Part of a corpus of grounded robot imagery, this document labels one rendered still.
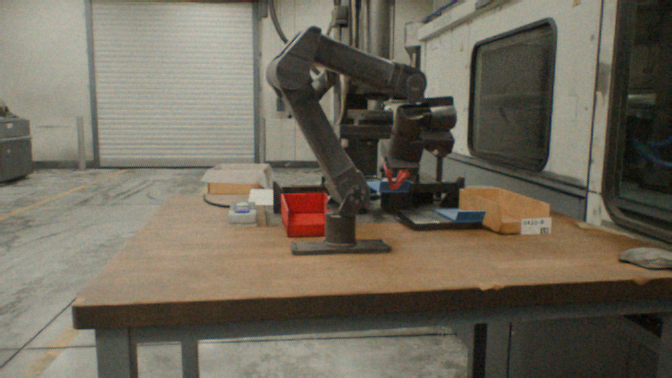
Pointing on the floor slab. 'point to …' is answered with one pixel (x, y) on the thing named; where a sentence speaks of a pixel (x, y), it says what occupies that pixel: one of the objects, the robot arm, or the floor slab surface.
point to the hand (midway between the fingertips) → (393, 185)
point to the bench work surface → (352, 283)
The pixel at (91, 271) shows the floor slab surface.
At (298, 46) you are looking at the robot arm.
